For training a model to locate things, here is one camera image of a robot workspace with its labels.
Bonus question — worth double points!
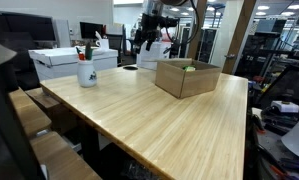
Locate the white ceramic pen cup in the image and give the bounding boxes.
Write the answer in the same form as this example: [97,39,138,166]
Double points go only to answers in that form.
[77,60,97,88]

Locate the black table cable grommet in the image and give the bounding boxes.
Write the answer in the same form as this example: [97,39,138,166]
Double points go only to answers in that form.
[123,66,138,70]

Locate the green toy brick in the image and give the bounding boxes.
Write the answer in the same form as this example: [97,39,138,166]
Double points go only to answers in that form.
[183,66,196,72]

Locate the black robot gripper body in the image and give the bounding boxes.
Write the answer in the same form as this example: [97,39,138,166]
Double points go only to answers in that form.
[134,14,179,54]

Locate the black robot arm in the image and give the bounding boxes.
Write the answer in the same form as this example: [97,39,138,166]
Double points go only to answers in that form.
[134,0,201,54]

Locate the wooden bench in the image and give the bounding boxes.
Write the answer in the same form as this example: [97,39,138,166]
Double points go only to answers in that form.
[9,88,101,180]

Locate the white device on side table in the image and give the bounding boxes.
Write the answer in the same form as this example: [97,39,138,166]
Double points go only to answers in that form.
[271,101,299,113]

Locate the black computer monitor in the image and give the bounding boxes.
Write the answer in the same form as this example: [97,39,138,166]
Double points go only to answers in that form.
[80,22,103,39]

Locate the white cabinet box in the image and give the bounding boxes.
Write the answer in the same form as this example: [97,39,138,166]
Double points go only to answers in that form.
[136,42,171,70]

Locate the brown cardboard box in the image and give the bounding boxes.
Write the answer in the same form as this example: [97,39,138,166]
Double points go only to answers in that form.
[155,58,221,99]

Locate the white storage box with lid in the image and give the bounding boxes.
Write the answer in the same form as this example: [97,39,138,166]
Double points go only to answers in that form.
[28,47,118,81]

